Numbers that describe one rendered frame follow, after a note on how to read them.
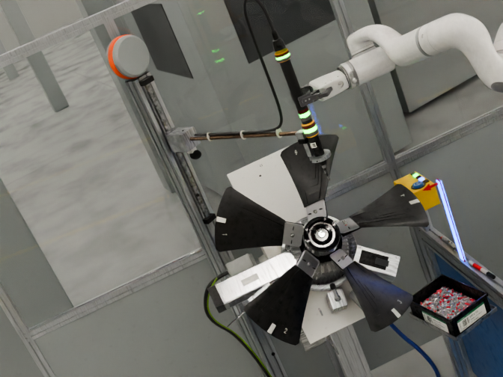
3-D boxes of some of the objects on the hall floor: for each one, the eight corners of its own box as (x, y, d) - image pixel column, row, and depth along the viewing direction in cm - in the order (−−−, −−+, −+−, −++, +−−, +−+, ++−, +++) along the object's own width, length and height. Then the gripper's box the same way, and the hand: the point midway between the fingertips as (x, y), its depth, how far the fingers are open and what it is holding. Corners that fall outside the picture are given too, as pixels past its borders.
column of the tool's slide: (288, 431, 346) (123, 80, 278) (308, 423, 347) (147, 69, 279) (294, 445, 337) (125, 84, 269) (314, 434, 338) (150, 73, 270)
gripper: (333, 60, 237) (283, 83, 235) (352, 69, 221) (299, 94, 219) (340, 82, 240) (291, 105, 238) (360, 93, 224) (308, 117, 222)
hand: (299, 98), depth 229 cm, fingers open, 8 cm apart
